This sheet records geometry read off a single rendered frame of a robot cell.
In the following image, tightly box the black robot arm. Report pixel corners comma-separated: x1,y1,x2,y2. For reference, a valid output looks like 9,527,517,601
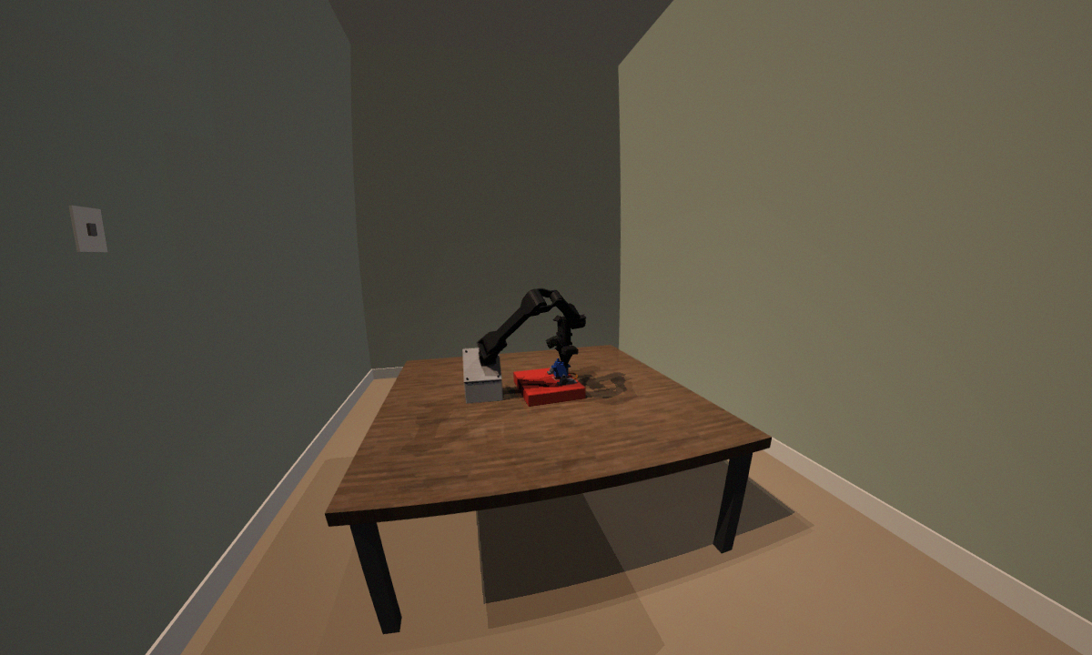
477,288,586,367

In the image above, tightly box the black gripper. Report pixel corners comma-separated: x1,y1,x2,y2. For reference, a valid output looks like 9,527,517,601
555,331,578,367

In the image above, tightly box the red flat deck plate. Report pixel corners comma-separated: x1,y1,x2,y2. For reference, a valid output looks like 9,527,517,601
513,368,586,407

